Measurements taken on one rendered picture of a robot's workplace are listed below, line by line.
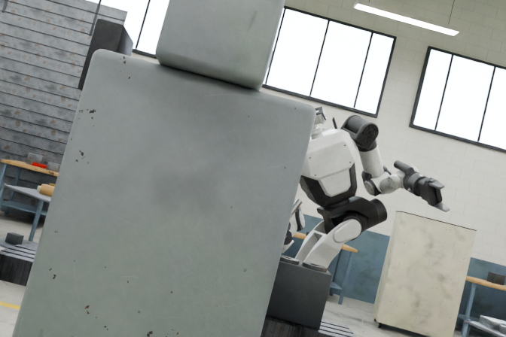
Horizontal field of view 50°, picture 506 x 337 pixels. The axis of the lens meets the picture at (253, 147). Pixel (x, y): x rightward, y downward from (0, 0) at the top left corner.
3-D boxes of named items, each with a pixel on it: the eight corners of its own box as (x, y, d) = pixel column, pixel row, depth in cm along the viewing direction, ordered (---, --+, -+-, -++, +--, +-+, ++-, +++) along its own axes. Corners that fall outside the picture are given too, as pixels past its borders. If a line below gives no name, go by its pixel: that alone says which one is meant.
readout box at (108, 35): (89, 98, 172) (107, 34, 173) (117, 105, 172) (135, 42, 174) (72, 87, 152) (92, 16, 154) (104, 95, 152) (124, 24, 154)
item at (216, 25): (178, 110, 184) (193, 53, 185) (242, 128, 185) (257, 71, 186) (150, 56, 104) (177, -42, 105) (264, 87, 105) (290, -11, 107)
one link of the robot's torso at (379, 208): (376, 219, 262) (365, 184, 259) (391, 223, 250) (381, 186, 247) (327, 241, 253) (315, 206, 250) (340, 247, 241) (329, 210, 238)
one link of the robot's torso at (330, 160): (290, 207, 262) (267, 137, 258) (354, 183, 268) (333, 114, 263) (308, 220, 233) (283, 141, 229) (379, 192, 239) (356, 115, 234)
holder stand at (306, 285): (257, 305, 198) (270, 251, 200) (316, 321, 197) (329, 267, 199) (256, 312, 186) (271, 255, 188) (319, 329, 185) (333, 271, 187)
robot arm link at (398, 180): (406, 198, 223) (389, 189, 234) (427, 186, 226) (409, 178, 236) (399, 175, 219) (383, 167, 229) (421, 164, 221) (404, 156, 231)
